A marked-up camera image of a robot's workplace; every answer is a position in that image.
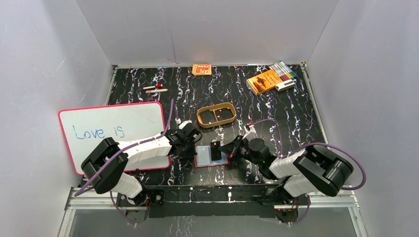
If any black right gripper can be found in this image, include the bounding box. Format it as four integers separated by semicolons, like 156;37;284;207
219;134;261;167

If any red leather card holder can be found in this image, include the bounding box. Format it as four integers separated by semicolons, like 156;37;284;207
194;146;230;168

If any black VIP card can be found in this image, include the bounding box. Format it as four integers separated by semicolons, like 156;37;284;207
200;110;216;124
210;141;222;161
214;108;234;121

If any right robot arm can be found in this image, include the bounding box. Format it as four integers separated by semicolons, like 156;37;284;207
219;125;354;204

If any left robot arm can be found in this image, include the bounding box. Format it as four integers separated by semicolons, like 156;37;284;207
76;121;202;205

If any tan oval tray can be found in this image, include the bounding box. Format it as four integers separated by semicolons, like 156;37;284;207
197;102;236;128

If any orange capped white marker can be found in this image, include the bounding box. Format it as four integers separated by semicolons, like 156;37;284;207
145;89;168;94

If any red capped white marker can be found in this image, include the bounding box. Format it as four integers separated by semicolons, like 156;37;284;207
143;84;163;90

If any orange yellow book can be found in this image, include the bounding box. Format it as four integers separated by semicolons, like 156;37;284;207
246;70;283;95

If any small orange spiral notepad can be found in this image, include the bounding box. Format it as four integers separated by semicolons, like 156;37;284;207
192;64;212;76

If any white stapler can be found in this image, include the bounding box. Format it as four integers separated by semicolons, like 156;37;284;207
275;79;295;92

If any pack of coloured markers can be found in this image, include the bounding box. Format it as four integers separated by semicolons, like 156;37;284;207
269;61;297;81

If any pink framed whiteboard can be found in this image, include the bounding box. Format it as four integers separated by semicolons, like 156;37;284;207
58;101;167;175

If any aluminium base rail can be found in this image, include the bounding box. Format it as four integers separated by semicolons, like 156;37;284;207
59;185;367;237

